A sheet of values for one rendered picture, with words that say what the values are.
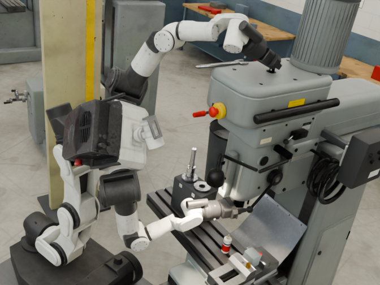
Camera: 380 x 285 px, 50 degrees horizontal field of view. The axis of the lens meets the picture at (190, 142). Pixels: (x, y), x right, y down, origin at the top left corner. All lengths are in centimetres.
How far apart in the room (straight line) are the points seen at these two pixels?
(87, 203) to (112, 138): 58
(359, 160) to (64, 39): 212
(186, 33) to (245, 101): 32
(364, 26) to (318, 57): 465
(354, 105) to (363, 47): 436
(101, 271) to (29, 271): 39
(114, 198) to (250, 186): 56
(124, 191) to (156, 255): 182
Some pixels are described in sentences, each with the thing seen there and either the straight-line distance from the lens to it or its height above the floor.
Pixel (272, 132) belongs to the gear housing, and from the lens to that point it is 157.
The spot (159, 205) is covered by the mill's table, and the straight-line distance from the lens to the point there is 231.
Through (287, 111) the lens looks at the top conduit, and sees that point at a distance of 150.
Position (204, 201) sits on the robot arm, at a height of 130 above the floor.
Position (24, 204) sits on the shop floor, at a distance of 382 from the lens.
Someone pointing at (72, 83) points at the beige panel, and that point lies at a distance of 315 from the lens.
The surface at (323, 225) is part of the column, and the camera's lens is 221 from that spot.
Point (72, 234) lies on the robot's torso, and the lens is 212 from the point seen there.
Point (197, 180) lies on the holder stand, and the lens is 221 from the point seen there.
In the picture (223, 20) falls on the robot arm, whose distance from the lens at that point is 146.
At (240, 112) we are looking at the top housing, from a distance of 143.
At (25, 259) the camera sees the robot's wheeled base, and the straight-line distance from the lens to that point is 254.
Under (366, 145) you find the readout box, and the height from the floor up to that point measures 172.
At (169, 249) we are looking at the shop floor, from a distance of 339.
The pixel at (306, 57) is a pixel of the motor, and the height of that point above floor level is 194.
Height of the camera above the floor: 238
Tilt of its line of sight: 29 degrees down
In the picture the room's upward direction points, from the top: 9 degrees clockwise
